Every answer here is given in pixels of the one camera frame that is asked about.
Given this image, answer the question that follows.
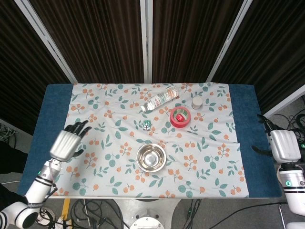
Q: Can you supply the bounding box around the floral fruit print tablecloth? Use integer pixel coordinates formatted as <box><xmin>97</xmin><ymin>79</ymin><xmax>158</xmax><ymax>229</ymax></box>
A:
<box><xmin>51</xmin><ymin>82</ymin><xmax>250</xmax><ymax>198</ymax></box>

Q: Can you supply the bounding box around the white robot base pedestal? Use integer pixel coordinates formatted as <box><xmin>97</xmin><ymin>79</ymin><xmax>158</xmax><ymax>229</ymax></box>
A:
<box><xmin>114</xmin><ymin>198</ymin><xmax>182</xmax><ymax>229</ymax></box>

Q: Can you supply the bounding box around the dark brown partition panel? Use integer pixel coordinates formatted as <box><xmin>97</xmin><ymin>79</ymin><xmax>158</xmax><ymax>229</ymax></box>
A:
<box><xmin>152</xmin><ymin>0</ymin><xmax>240</xmax><ymax>83</ymax></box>
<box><xmin>213</xmin><ymin>0</ymin><xmax>305</xmax><ymax>113</ymax></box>
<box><xmin>0</xmin><ymin>0</ymin><xmax>70</xmax><ymax>136</ymax></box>
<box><xmin>30</xmin><ymin>0</ymin><xmax>145</xmax><ymax>83</ymax></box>

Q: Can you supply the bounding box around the yellow strip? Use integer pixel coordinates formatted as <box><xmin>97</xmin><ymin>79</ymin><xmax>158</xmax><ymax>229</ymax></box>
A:
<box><xmin>61</xmin><ymin>198</ymin><xmax>71</xmax><ymax>221</ymax></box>

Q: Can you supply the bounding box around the black cable bundle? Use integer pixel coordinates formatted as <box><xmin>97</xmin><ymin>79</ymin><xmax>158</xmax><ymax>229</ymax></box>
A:
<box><xmin>0</xmin><ymin>123</ymin><xmax>18</xmax><ymax>142</ymax></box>
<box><xmin>56</xmin><ymin>199</ymin><xmax>129</xmax><ymax>229</ymax></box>
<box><xmin>261</xmin><ymin>111</ymin><xmax>305</xmax><ymax>144</ymax></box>

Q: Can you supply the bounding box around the long black cable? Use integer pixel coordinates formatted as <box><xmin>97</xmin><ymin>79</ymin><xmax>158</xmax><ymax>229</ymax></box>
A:
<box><xmin>183</xmin><ymin>199</ymin><xmax>288</xmax><ymax>229</ymax></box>

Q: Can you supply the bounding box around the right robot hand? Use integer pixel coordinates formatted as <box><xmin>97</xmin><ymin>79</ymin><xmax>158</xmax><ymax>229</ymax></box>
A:
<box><xmin>251</xmin><ymin>114</ymin><xmax>302</xmax><ymax>164</ymax></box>

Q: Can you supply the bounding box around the blue table cover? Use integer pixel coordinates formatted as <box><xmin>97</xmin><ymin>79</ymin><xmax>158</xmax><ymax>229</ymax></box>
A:
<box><xmin>17</xmin><ymin>83</ymin><xmax>283</xmax><ymax>198</ymax></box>

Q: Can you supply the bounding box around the stainless steel bowl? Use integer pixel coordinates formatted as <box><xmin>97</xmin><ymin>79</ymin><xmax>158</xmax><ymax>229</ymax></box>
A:
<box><xmin>137</xmin><ymin>143</ymin><xmax>167</xmax><ymax>173</ymax></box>
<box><xmin>138</xmin><ymin>144</ymin><xmax>166</xmax><ymax>171</ymax></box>

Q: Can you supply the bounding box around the white partition frame post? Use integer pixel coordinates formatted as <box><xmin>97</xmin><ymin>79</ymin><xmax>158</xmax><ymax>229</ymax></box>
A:
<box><xmin>206</xmin><ymin>0</ymin><xmax>254</xmax><ymax>83</ymax></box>
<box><xmin>261</xmin><ymin>84</ymin><xmax>305</xmax><ymax>119</ymax></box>
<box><xmin>140</xmin><ymin>0</ymin><xmax>153</xmax><ymax>83</ymax></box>
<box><xmin>14</xmin><ymin>0</ymin><xmax>77</xmax><ymax>83</ymax></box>

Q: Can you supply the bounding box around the small white jar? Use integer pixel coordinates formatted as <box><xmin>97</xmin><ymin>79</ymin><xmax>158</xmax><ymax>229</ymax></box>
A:
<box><xmin>192</xmin><ymin>96</ymin><xmax>203</xmax><ymax>110</ymax></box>

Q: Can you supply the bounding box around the red tape roll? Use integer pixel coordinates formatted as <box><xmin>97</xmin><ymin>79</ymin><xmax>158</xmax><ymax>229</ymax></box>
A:
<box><xmin>169</xmin><ymin>106</ymin><xmax>191</xmax><ymax>128</ymax></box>

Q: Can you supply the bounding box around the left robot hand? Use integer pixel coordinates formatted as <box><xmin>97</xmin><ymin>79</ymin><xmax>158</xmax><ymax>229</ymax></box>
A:
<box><xmin>49</xmin><ymin>120</ymin><xmax>92</xmax><ymax>163</ymax></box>

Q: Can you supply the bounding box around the clear plastic water bottle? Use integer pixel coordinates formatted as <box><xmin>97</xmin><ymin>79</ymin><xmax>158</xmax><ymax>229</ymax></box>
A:
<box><xmin>140</xmin><ymin>87</ymin><xmax>180</xmax><ymax>113</ymax></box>

